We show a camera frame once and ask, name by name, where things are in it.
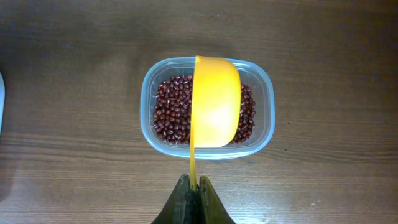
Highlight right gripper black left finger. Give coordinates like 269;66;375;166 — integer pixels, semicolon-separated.
152;174;195;224

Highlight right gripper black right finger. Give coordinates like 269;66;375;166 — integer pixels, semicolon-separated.
200;176;235;224

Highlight yellow plastic measuring scoop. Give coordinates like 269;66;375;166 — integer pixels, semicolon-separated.
189;56;241;190

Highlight white digital kitchen scale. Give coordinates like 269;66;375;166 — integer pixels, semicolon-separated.
0;73;6;131

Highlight red beans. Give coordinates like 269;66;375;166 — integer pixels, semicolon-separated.
152;75;256;144

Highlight clear plastic container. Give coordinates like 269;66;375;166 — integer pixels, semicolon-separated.
140;56;275;160

